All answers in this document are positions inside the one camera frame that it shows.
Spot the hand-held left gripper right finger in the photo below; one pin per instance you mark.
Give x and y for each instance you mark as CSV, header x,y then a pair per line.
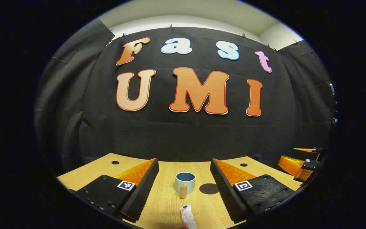
x,y
224,194

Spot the wooden desktop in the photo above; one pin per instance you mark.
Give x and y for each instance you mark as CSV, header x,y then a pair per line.
x,y
167,210

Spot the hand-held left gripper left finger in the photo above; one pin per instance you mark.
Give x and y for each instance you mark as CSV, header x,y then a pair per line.
x,y
141,194

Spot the white toothpaste tube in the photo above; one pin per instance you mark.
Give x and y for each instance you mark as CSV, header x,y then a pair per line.
x,y
187,218

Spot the dark brown round coaster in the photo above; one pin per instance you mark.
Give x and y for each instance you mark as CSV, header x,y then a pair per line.
x,y
209,189

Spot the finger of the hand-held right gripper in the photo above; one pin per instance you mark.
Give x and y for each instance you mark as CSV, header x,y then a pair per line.
x,y
289,165
303,149

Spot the black backdrop cloth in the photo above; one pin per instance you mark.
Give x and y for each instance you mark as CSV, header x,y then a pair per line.
x,y
186,136

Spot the light blue cup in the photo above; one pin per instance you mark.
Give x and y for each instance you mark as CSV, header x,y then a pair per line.
x,y
189,184

